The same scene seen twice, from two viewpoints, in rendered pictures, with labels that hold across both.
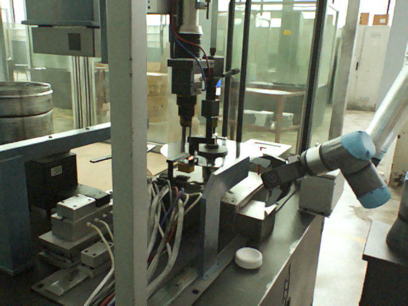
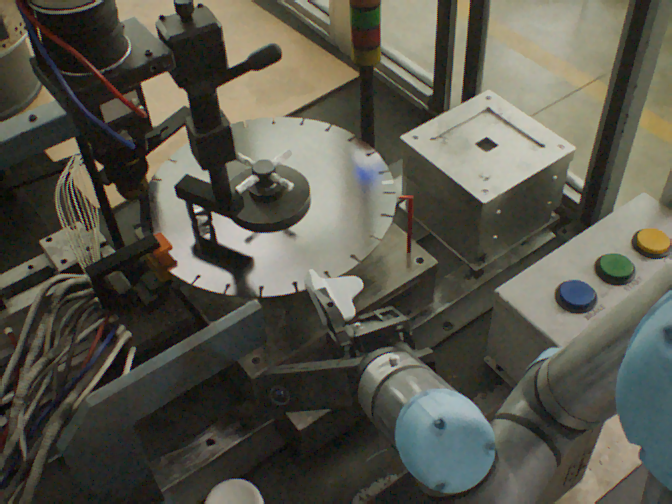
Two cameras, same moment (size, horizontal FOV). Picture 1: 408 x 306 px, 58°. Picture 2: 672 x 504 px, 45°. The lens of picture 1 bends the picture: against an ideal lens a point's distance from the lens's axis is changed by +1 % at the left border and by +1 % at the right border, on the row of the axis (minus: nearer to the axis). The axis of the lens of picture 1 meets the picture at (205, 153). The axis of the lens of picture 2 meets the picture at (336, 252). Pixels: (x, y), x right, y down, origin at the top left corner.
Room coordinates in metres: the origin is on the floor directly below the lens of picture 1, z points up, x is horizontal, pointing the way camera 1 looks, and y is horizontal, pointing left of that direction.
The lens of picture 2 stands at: (0.52, -0.45, 1.68)
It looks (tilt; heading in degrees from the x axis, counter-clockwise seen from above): 48 degrees down; 28
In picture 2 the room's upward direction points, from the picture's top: 4 degrees counter-clockwise
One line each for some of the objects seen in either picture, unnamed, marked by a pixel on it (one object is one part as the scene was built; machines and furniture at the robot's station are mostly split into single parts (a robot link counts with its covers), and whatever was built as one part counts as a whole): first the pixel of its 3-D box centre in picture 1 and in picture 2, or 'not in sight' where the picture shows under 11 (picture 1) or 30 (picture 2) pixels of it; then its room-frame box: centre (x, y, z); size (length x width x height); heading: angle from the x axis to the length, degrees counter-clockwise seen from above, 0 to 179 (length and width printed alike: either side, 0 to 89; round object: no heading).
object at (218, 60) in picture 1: (211, 84); (200, 86); (1.08, -0.01, 1.17); 0.06 x 0.05 x 0.20; 143
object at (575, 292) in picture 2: not in sight; (576, 297); (1.20, -0.42, 0.90); 0.04 x 0.04 x 0.02
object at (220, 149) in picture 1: (211, 147); (266, 190); (1.16, -0.02, 0.96); 0.11 x 0.11 x 0.03
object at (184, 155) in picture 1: (179, 167); (133, 270); (0.99, 0.07, 0.95); 0.10 x 0.03 x 0.07; 152
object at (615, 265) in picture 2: not in sight; (615, 269); (1.26, -0.45, 0.90); 0.04 x 0.04 x 0.02
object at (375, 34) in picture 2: not in sight; (365, 31); (1.46, -0.03, 1.02); 0.05 x 0.04 x 0.03; 62
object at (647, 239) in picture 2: not in sight; (652, 243); (1.32, -0.49, 0.90); 0.04 x 0.04 x 0.02
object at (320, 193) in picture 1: (325, 181); (594, 300); (1.26, -0.44, 0.82); 0.28 x 0.11 x 0.15; 152
